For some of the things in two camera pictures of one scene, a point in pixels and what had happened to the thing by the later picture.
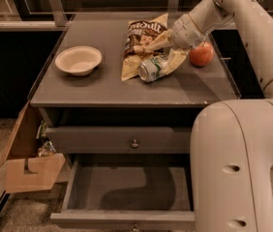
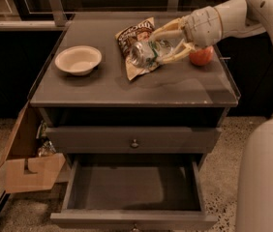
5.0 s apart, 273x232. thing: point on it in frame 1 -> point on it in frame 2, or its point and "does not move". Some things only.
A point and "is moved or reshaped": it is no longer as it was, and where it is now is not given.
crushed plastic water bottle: (150, 69) -> (145, 54)
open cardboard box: (24, 169) does not move
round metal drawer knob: (135, 144) does not move
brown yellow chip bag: (139, 31) is moved or reshaped
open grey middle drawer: (127, 192) does not move
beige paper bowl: (78, 60) does not move
